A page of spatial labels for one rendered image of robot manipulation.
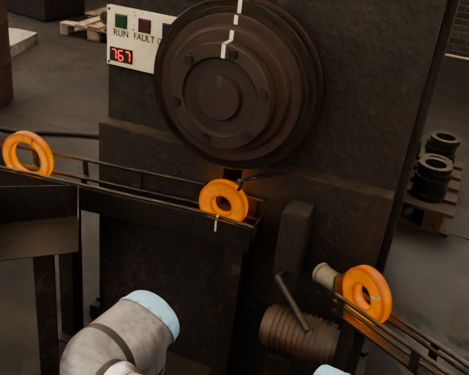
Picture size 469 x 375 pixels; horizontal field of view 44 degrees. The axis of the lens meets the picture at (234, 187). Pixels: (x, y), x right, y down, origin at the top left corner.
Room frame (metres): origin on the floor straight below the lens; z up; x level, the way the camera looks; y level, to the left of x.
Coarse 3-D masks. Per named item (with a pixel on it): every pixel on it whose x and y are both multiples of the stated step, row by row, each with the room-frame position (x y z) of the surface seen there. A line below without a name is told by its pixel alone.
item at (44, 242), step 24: (0, 192) 1.50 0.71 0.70; (24, 192) 1.52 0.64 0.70; (48, 192) 1.54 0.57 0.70; (72, 192) 1.56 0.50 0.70; (0, 216) 1.50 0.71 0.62; (24, 216) 1.52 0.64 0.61; (48, 216) 1.54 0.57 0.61; (72, 216) 1.56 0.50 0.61; (0, 240) 1.41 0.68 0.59; (24, 240) 1.42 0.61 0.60; (48, 240) 1.42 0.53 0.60; (72, 240) 1.43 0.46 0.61; (48, 264) 1.42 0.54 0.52; (48, 288) 1.42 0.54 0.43; (48, 312) 1.42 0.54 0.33; (48, 336) 1.42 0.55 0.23; (24, 360) 1.51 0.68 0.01; (48, 360) 1.41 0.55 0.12
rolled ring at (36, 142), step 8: (16, 136) 1.74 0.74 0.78; (24, 136) 1.74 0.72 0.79; (32, 136) 1.74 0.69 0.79; (8, 144) 1.75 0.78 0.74; (16, 144) 1.78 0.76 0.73; (32, 144) 1.73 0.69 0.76; (40, 144) 1.72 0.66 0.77; (8, 152) 1.75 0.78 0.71; (40, 152) 1.72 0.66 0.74; (48, 152) 1.73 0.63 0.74; (8, 160) 1.75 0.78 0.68; (16, 160) 1.77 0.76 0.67; (40, 160) 1.72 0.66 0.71; (48, 160) 1.72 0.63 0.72; (16, 168) 1.75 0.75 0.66; (24, 168) 1.77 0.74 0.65; (40, 168) 1.72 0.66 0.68; (48, 168) 1.72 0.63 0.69
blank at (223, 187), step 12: (216, 180) 1.55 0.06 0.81; (228, 180) 1.55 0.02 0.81; (204, 192) 1.54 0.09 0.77; (216, 192) 1.53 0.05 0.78; (228, 192) 1.51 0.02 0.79; (240, 192) 1.52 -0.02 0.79; (204, 204) 1.54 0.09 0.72; (216, 204) 1.56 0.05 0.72; (240, 204) 1.50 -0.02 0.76; (228, 216) 1.51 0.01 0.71; (240, 216) 1.50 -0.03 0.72
